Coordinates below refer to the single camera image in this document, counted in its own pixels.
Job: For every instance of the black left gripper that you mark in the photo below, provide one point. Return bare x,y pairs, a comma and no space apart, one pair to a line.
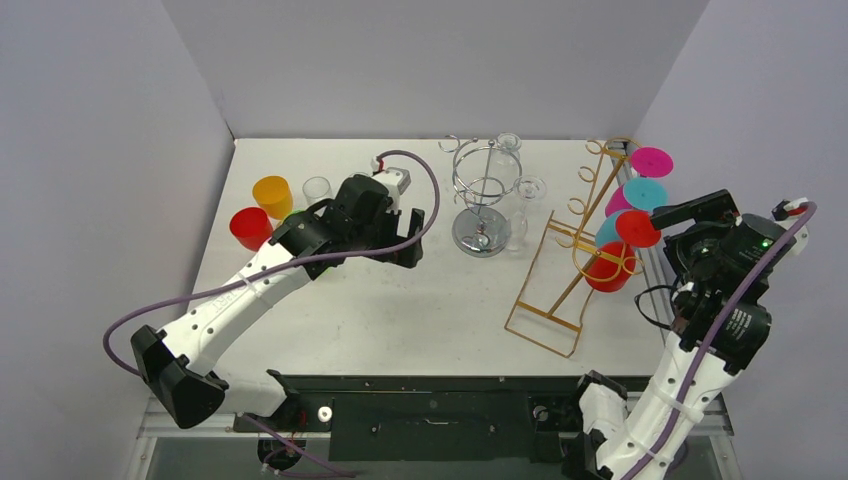
405,256

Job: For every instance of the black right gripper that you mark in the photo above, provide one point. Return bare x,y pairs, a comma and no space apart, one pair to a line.
706,216

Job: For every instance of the yellow plastic wine glass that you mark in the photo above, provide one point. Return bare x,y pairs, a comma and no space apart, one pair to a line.
274,196

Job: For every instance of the red plastic wine glass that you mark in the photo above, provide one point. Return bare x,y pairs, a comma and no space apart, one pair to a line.
251,227

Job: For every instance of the green plastic wine glass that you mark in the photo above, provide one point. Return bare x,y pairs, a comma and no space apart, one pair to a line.
306,233

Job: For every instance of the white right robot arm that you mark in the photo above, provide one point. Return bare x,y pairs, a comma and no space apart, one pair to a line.
712,339

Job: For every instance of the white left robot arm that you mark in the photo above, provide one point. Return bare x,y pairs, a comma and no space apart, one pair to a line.
178,362

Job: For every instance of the blue plastic wine glass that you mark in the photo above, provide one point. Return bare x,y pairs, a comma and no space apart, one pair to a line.
628,214

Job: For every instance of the pink plastic wine glass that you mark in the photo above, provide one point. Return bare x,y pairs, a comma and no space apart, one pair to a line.
646,166

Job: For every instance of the chrome spiral glass rack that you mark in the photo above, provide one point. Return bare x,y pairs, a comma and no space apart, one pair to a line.
479,230

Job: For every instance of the clear stemmed wine glass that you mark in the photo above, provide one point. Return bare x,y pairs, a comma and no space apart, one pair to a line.
527,189

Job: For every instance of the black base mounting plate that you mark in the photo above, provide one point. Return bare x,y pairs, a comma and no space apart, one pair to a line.
332,422

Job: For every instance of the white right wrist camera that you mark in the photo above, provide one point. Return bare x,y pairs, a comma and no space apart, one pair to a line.
785,214

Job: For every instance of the gold wire glass rack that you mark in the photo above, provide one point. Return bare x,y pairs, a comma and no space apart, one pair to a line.
551,306

